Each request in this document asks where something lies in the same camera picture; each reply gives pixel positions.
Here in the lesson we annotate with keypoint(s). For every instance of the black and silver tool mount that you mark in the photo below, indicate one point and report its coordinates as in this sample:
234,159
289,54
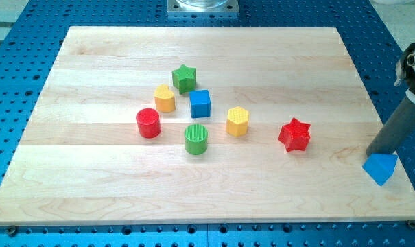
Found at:
405,71

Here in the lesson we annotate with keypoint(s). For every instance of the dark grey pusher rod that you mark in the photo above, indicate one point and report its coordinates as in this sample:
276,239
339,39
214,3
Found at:
395,130

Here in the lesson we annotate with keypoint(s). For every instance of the red star block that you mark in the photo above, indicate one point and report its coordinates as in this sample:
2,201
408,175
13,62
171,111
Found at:
295,135

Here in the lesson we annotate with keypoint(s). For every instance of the yellow hexagon block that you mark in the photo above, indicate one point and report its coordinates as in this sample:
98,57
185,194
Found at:
237,121

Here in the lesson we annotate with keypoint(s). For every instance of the green star block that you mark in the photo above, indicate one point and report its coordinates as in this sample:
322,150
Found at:
184,79

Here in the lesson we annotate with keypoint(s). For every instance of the blue triangle block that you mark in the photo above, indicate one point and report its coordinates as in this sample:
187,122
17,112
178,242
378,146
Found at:
380,167

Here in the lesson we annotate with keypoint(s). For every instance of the blue cube block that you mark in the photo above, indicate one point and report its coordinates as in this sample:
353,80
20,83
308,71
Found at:
200,103

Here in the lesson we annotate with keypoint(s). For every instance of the green cylinder block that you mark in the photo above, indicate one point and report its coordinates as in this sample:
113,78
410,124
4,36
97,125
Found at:
196,136

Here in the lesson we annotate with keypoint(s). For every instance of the yellow heart block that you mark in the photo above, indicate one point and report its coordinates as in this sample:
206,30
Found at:
164,99

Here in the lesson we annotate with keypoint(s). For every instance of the red cylinder block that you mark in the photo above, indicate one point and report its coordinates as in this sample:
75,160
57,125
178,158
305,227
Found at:
148,122

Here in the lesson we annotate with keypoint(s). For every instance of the wooden board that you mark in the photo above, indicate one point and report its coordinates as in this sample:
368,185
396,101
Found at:
82,161

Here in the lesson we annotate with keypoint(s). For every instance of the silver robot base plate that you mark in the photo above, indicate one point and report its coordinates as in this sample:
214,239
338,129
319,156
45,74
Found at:
202,7

